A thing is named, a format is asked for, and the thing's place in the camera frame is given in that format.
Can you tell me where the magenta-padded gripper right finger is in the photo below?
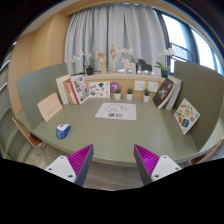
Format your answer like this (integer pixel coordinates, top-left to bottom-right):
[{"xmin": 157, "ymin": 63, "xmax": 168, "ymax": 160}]
[{"xmin": 133, "ymin": 144, "xmax": 183, "ymax": 186}]

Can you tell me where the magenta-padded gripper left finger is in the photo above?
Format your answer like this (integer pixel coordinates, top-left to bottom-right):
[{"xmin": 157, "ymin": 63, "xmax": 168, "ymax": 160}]
[{"xmin": 44, "ymin": 144, "xmax": 95, "ymax": 187}]

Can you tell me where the blue and white computer mouse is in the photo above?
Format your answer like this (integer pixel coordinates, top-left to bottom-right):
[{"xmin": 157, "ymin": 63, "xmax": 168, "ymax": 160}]
[{"xmin": 55, "ymin": 123, "xmax": 71, "ymax": 140}]

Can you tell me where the white printed mouse pad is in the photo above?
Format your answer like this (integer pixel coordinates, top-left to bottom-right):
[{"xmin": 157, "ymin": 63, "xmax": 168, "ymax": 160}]
[{"xmin": 94, "ymin": 102, "xmax": 138, "ymax": 121}]

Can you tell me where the wooden chair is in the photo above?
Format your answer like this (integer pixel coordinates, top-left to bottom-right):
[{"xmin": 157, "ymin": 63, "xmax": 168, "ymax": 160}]
[
  {"xmin": 11, "ymin": 116, "xmax": 48, "ymax": 158},
  {"xmin": 189, "ymin": 138, "xmax": 224, "ymax": 166}
]

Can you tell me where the colourful illustrated card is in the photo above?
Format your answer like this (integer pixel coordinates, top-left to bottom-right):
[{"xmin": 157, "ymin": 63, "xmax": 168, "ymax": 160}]
[{"xmin": 173, "ymin": 97, "xmax": 201, "ymax": 135}]

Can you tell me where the beige booklet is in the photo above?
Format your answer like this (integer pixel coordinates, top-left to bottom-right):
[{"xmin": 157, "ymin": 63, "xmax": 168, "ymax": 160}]
[{"xmin": 37, "ymin": 92, "xmax": 64, "ymax": 122}]

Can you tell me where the small succulent in white pot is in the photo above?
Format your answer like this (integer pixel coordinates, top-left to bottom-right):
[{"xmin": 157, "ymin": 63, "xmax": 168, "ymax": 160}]
[
  {"xmin": 113, "ymin": 87, "xmax": 122, "ymax": 101},
  {"xmin": 126, "ymin": 87, "xmax": 134, "ymax": 101},
  {"xmin": 143, "ymin": 88, "xmax": 151, "ymax": 103}
]

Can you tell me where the black-cover book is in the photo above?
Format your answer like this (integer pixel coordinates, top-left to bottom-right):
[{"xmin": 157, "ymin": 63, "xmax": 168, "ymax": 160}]
[{"xmin": 152, "ymin": 78, "xmax": 175, "ymax": 110}]

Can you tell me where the thick white book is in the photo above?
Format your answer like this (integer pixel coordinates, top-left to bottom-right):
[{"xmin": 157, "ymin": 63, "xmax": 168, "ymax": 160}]
[{"xmin": 55, "ymin": 74, "xmax": 73, "ymax": 106}]

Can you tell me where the photo-cover magazine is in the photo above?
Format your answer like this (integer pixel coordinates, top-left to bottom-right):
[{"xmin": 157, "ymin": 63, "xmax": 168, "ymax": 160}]
[{"xmin": 67, "ymin": 74, "xmax": 90, "ymax": 105}]

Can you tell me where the green desk partition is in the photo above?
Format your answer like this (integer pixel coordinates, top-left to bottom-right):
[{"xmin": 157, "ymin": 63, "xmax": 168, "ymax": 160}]
[
  {"xmin": 173, "ymin": 60, "xmax": 224, "ymax": 151},
  {"xmin": 16, "ymin": 63, "xmax": 69, "ymax": 131}
]

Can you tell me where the white sticker sheet card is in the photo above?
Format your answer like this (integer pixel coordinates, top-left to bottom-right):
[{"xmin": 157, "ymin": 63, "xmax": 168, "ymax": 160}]
[{"xmin": 88, "ymin": 81, "xmax": 111, "ymax": 99}]

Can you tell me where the purple round number sign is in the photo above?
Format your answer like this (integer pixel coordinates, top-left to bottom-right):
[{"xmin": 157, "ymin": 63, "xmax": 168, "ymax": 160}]
[{"xmin": 110, "ymin": 81, "xmax": 122, "ymax": 95}]

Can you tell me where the wooden desk back ledge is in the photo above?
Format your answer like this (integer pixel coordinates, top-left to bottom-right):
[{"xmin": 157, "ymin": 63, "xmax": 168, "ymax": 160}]
[{"xmin": 81, "ymin": 71, "xmax": 167, "ymax": 100}]

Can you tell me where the black horse figure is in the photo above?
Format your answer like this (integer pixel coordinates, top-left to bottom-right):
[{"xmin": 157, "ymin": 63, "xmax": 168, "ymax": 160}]
[{"xmin": 137, "ymin": 58, "xmax": 153, "ymax": 74}]

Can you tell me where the wooden hand model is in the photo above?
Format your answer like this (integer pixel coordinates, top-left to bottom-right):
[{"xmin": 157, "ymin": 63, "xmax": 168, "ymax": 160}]
[{"xmin": 96, "ymin": 49, "xmax": 107, "ymax": 75}]

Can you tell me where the wooden artist mannequin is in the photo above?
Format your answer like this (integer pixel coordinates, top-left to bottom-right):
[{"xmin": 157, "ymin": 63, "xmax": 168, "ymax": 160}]
[{"xmin": 109, "ymin": 43, "xmax": 118, "ymax": 73}]

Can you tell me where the window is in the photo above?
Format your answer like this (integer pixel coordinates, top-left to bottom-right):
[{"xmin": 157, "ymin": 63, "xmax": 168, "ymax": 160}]
[{"xmin": 154, "ymin": 9, "xmax": 224, "ymax": 76}]

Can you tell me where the grey curtain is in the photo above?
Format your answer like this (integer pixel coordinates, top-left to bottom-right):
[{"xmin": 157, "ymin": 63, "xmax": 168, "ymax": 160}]
[{"xmin": 64, "ymin": 3, "xmax": 168, "ymax": 76}]

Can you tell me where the white wall socket plate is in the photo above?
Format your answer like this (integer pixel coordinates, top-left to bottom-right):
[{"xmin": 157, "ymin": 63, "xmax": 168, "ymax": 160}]
[
  {"xmin": 147, "ymin": 81, "xmax": 159, "ymax": 93},
  {"xmin": 134, "ymin": 80, "xmax": 146, "ymax": 92}
]

